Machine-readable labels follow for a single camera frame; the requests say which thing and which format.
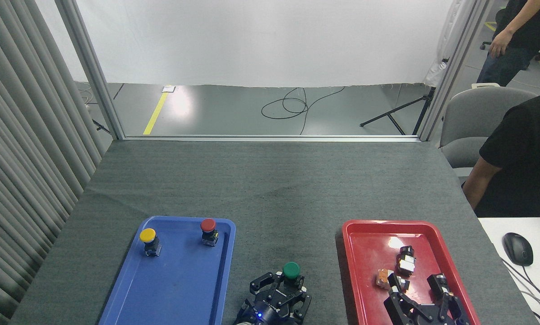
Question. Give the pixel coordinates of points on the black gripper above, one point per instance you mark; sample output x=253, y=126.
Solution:
x=272, y=309
x=430, y=316

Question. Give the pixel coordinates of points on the green push button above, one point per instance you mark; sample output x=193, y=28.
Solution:
x=291, y=270

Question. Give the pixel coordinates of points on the red push button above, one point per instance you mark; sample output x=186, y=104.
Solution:
x=208, y=225

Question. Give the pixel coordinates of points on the yellow push button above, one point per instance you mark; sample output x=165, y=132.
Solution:
x=148, y=235

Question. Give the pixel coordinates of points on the standing person's hand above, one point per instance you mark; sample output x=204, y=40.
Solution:
x=500, y=44

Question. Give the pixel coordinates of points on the red plastic tray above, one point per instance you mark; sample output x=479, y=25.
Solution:
x=369, y=253

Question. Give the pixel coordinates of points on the white desk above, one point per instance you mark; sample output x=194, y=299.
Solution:
x=495, y=230

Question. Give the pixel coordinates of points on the blue plastic tray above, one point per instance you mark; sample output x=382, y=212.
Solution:
x=179, y=284

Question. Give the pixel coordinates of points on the black computer mouse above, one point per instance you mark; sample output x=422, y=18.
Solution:
x=518, y=249

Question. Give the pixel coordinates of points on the seated person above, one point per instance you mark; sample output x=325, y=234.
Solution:
x=527, y=153

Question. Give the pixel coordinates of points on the grey office chair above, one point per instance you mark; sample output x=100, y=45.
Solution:
x=470, y=117

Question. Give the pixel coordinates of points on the black tripod stand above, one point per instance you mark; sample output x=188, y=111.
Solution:
x=398, y=110

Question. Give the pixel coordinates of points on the yellow floor tape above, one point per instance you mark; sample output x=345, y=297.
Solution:
x=154, y=115

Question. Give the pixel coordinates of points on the white floor sheet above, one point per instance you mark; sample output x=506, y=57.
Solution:
x=168, y=89

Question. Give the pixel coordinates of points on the white hanging cloth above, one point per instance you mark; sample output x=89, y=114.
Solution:
x=441, y=58

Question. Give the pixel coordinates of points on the white backdrop sheet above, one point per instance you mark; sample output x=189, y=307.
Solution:
x=260, y=40

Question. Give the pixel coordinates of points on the standing person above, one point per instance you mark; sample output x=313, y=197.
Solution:
x=522, y=27

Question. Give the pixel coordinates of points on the grey ribbed curtain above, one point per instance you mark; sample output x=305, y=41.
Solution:
x=21, y=135

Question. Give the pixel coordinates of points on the black switch with orange base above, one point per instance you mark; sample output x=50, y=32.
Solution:
x=441, y=278

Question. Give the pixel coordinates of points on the black and white switch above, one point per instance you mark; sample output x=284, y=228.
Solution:
x=406, y=261

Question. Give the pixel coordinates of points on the orange and silver switch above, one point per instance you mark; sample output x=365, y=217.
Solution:
x=382, y=277

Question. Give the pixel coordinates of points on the silver table edge rail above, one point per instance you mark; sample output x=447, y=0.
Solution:
x=270, y=138

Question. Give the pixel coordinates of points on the silver post beside chair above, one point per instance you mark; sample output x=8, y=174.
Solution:
x=454, y=67

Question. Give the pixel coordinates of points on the silver post beside curtain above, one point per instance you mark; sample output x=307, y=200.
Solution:
x=94, y=67

